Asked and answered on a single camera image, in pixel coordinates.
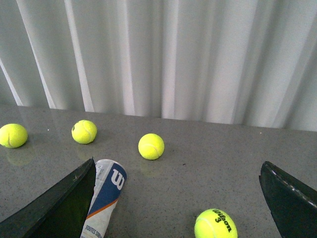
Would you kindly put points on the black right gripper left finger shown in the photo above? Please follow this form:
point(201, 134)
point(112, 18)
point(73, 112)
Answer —
point(60, 212)

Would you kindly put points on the tennis ball centre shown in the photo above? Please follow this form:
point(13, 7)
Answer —
point(151, 146)

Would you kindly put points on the Wilson 3 tennis ball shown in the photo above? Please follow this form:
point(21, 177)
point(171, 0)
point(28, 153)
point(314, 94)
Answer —
point(215, 223)

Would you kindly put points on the clear Wilson tennis ball can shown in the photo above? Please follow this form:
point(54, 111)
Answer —
point(110, 179)

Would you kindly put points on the tennis ball far left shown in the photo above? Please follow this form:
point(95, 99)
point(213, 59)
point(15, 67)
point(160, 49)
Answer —
point(13, 135)

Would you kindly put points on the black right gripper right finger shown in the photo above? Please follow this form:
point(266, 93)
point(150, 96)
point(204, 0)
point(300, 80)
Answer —
point(293, 204)

